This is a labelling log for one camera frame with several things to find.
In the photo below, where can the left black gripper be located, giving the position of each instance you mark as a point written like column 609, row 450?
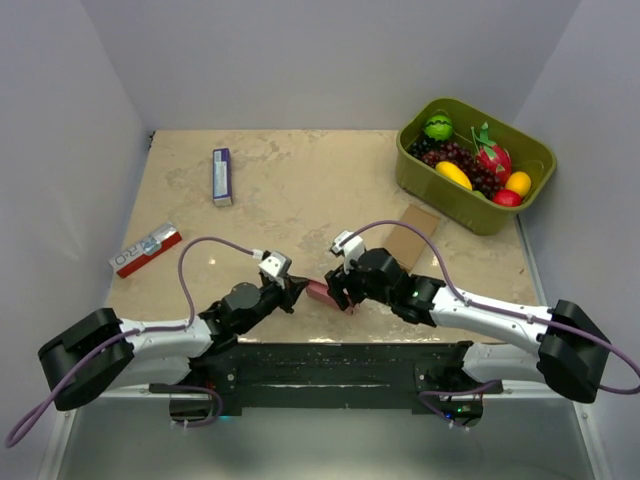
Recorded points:
column 290, row 294

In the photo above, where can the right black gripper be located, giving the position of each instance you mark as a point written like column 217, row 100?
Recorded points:
column 336, row 279

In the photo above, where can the pink paper box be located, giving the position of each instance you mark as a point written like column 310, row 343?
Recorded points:
column 318, row 291

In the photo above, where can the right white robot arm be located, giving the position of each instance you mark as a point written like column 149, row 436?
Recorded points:
column 559, row 346

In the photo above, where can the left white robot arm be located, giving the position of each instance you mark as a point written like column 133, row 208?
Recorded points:
column 102, row 351

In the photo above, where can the brown cardboard box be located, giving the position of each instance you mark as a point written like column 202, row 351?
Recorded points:
column 405, row 245

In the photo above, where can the red white toothpaste box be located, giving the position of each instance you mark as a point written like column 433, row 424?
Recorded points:
column 139, row 254

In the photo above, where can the purple toothpaste box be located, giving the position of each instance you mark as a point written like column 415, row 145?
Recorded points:
column 222, row 195

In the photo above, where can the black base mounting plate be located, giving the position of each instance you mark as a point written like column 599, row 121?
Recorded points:
column 419, row 377

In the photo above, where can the olive green plastic bin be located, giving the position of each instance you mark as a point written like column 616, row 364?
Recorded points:
column 483, row 217

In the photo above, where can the yellow toy mango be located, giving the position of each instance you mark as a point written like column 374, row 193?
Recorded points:
column 454, row 173

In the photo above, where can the dark purple toy grapes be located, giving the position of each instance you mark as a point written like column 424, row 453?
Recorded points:
column 431, row 152

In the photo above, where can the green toy watermelon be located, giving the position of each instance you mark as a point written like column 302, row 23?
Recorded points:
column 438, row 127

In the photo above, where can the red toy apple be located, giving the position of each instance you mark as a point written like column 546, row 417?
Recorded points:
column 507, row 198

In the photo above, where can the red toy dragon fruit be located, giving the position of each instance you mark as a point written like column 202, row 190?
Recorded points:
column 490, row 154

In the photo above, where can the orange toy lemon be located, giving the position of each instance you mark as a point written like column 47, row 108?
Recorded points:
column 520, row 183

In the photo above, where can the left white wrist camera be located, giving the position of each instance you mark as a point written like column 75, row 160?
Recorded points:
column 273, row 269

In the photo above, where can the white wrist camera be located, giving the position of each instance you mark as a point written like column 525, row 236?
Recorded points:
column 349, row 246
column 273, row 269

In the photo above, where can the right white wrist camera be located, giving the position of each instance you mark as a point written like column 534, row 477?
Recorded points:
column 349, row 246

